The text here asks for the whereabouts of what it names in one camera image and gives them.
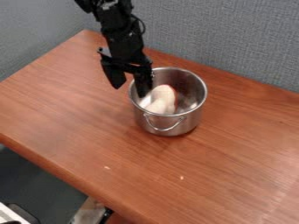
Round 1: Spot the table leg bracket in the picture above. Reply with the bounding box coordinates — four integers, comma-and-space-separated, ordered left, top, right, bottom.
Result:
69, 197, 113, 224

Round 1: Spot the white toy mushroom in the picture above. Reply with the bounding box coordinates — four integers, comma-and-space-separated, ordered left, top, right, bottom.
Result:
140, 85, 178, 115

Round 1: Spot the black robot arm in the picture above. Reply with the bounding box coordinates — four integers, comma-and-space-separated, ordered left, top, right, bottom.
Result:
75, 0, 154, 97

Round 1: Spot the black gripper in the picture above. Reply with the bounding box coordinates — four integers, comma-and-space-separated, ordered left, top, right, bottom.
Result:
99, 20, 154, 98

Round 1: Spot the stainless steel pot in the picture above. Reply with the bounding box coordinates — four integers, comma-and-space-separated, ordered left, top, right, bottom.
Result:
128, 67, 208, 137

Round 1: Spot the white and black floor object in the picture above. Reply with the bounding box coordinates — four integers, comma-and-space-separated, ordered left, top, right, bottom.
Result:
0, 202, 41, 224

